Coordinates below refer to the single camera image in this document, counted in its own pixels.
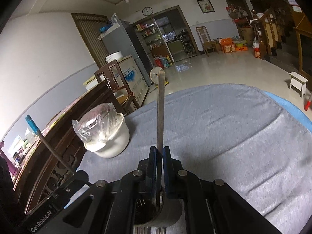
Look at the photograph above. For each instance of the round wall clock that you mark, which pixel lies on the round wall clock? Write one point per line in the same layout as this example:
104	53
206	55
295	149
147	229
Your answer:
147	11

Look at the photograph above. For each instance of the dark metal chopstick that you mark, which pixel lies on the dark metal chopstick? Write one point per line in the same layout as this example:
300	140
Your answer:
160	109

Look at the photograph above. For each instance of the small white stool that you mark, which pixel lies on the small white stool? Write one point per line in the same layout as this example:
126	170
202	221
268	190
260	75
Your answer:
299	82

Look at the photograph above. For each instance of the white chest freezer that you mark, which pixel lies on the white chest freezer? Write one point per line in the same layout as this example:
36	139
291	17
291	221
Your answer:
133	77

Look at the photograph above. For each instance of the white ceramic pot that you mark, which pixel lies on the white ceramic pot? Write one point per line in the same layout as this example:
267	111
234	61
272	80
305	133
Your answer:
115	144

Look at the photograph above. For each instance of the dark wooden chair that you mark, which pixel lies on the dark wooden chair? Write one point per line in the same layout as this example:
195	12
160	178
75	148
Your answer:
116	81

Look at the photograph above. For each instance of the framed wall picture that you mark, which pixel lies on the framed wall picture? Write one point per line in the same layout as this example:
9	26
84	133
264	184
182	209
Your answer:
205	6

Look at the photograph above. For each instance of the grey refrigerator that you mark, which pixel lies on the grey refrigerator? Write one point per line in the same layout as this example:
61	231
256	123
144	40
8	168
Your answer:
122	37

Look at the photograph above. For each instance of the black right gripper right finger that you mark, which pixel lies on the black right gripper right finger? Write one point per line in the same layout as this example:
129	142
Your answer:
179	183

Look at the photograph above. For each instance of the blue table cover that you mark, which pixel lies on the blue table cover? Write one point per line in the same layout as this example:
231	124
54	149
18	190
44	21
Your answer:
291	109

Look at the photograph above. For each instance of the grey towel cloth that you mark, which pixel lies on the grey towel cloth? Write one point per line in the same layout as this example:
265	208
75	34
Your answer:
240	135

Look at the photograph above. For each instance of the blue tipped rod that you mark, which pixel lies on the blue tipped rod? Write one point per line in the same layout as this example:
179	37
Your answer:
37	131

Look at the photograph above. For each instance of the carved dark wooden bench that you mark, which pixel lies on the carved dark wooden bench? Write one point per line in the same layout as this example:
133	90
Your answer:
41	173

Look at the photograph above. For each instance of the grey perforated utensil cup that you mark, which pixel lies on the grey perforated utensil cup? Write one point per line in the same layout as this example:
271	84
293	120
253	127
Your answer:
147	215

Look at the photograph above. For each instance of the clear plastic bag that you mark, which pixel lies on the clear plastic bag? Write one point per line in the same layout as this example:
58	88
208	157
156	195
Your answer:
98	124

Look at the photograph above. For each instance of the small floor fan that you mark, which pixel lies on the small floor fan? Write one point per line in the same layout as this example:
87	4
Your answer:
154	75

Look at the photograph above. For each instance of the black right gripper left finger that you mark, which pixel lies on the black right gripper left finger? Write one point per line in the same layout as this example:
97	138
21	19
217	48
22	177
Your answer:
146	179

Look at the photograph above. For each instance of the orange cardboard box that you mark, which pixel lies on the orange cardboard box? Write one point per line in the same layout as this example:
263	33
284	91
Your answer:
227	45

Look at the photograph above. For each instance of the wooden chair by wall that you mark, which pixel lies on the wooden chair by wall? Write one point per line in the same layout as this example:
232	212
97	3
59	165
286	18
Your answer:
205	40

